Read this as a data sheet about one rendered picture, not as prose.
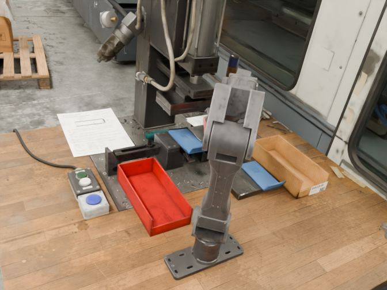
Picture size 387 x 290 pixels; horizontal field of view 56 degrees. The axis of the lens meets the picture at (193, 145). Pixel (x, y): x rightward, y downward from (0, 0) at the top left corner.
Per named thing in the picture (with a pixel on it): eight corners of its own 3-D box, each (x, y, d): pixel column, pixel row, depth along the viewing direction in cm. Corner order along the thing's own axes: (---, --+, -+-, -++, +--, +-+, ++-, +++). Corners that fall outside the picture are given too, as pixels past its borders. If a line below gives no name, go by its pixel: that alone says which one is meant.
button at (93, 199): (88, 210, 96) (87, 204, 95) (84, 200, 99) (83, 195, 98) (103, 206, 98) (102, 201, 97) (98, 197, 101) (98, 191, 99)
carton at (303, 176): (295, 201, 114) (303, 182, 110) (248, 157, 131) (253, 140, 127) (323, 191, 120) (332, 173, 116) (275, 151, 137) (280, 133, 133)
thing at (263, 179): (266, 193, 111) (269, 186, 109) (238, 165, 122) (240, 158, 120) (284, 188, 114) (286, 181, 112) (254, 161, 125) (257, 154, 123)
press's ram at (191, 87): (170, 126, 107) (181, 24, 91) (137, 89, 125) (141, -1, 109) (220, 117, 115) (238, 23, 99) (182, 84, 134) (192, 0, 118)
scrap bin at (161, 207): (150, 237, 93) (151, 220, 90) (117, 179, 110) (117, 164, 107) (190, 224, 99) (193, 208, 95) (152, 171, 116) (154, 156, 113)
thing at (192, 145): (191, 156, 110) (193, 148, 109) (168, 131, 121) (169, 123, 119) (209, 153, 114) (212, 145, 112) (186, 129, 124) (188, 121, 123)
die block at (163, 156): (165, 170, 117) (167, 152, 113) (152, 154, 124) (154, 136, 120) (216, 159, 127) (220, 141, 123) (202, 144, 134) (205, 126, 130)
